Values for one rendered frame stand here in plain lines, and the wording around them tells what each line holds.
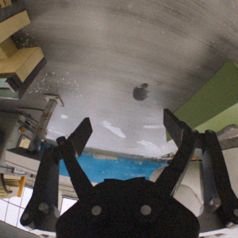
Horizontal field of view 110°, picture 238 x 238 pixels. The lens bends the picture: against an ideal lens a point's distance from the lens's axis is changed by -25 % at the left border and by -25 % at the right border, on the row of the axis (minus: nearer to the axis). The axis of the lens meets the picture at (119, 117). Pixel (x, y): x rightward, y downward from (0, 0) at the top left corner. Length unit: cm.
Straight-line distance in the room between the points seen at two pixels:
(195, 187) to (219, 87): 30
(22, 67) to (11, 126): 57
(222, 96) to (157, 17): 22
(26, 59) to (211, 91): 45
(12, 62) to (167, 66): 37
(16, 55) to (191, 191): 62
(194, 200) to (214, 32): 44
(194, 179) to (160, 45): 39
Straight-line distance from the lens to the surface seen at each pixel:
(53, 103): 48
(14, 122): 83
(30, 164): 40
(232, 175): 42
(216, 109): 32
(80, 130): 17
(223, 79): 34
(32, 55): 32
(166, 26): 26
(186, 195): 43
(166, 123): 19
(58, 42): 31
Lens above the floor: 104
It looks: 30 degrees down
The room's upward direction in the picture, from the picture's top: 173 degrees counter-clockwise
